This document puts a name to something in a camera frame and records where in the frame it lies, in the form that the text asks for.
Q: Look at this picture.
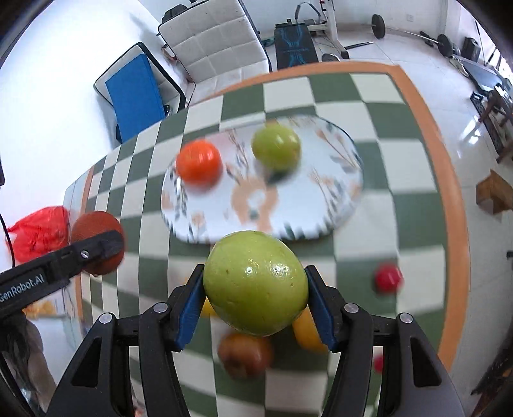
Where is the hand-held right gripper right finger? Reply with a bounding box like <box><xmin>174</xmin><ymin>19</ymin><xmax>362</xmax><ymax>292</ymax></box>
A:
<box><xmin>305</xmin><ymin>265</ymin><xmax>458</xmax><ymax>417</ymax></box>

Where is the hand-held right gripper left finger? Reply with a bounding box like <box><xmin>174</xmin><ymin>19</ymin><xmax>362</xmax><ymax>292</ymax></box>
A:
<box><xmin>56</xmin><ymin>264</ymin><xmax>207</xmax><ymax>417</ymax></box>

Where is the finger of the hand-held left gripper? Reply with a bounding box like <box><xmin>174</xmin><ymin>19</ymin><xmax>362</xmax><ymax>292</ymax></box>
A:
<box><xmin>48</xmin><ymin>230</ymin><xmax>125</xmax><ymax>278</ymax></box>

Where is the yellow orange citrus fruit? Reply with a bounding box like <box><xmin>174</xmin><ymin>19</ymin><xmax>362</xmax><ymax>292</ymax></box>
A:
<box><xmin>292</xmin><ymin>307</ymin><xmax>327</xmax><ymax>353</ymax></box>

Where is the reddish brown round fruit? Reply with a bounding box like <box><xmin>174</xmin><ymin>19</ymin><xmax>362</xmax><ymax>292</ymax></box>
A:
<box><xmin>71</xmin><ymin>211</ymin><xmax>127</xmax><ymax>276</ymax></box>

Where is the dark red pomegranate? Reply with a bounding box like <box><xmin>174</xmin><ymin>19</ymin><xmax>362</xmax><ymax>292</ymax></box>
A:
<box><xmin>217</xmin><ymin>333</ymin><xmax>274</xmax><ymax>379</ymax></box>

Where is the green apple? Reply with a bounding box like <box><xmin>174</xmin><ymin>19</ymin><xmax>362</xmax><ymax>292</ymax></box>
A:
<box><xmin>202</xmin><ymin>230</ymin><xmax>310</xmax><ymax>336</ymax></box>
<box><xmin>251</xmin><ymin>123</ymin><xmax>302</xmax><ymax>171</ymax></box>

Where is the small red cherry tomato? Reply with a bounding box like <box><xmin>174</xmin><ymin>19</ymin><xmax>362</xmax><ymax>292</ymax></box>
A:
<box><xmin>374</xmin><ymin>262</ymin><xmax>403</xmax><ymax>293</ymax></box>

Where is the white floral oval plate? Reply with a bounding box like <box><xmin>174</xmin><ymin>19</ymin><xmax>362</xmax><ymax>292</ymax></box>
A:
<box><xmin>160</xmin><ymin>114</ymin><xmax>365</xmax><ymax>243</ymax></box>

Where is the orange tangerine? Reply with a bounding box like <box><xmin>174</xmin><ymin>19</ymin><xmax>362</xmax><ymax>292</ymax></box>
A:
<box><xmin>175</xmin><ymin>140</ymin><xmax>223</xmax><ymax>187</ymax></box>

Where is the red plastic bag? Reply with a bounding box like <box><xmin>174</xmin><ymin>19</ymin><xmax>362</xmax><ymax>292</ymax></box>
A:
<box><xmin>6</xmin><ymin>206</ymin><xmax>71</xmax><ymax>265</ymax></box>

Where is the green white checkered tablecloth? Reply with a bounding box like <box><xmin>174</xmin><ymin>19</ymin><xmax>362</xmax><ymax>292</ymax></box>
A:
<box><xmin>64</xmin><ymin>62</ymin><xmax>471</xmax><ymax>417</ymax></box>

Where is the blue board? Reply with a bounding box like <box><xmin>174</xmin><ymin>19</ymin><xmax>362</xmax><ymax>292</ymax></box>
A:
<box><xmin>105</xmin><ymin>54</ymin><xmax>167</xmax><ymax>143</ymax></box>

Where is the black framed chair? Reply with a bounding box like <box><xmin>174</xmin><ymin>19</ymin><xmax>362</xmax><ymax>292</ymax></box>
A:
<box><xmin>94</xmin><ymin>42</ymin><xmax>187</xmax><ymax>143</ymax></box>

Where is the small wooden stool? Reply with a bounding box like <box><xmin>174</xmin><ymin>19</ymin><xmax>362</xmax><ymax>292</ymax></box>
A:
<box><xmin>476</xmin><ymin>169</ymin><xmax>513</xmax><ymax>215</ymax></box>

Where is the white padded chair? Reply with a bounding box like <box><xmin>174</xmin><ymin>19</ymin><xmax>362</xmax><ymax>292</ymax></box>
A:
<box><xmin>157</xmin><ymin>0</ymin><xmax>270</xmax><ymax>105</ymax></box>

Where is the dark wooden chair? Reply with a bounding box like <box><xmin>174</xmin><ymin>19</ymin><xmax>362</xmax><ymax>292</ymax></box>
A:
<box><xmin>473</xmin><ymin>78</ymin><xmax>513</xmax><ymax>162</ymax></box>

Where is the black blue weight bench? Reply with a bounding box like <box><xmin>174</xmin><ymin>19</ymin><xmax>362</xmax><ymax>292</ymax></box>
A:
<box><xmin>274</xmin><ymin>22</ymin><xmax>321</xmax><ymax>71</ymax></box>

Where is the black treadmill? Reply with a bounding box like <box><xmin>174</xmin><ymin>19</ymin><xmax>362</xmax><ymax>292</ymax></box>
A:
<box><xmin>457</xmin><ymin>56</ymin><xmax>506</xmax><ymax>88</ymax></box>

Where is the white barbell rack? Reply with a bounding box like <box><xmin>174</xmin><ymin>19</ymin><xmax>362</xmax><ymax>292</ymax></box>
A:
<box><xmin>296</xmin><ymin>0</ymin><xmax>350</xmax><ymax>62</ymax></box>

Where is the short barbell with black plates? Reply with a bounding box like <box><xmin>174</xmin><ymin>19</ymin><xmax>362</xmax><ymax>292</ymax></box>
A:
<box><xmin>371</xmin><ymin>14</ymin><xmax>461</xmax><ymax>57</ymax></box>

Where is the black speaker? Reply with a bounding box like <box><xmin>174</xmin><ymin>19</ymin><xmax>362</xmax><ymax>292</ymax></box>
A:
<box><xmin>463</xmin><ymin>37</ymin><xmax>482</xmax><ymax>61</ymax></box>

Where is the black cable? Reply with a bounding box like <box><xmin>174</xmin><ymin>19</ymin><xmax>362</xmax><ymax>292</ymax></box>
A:
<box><xmin>0</xmin><ymin>212</ymin><xmax>17</xmax><ymax>266</ymax></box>

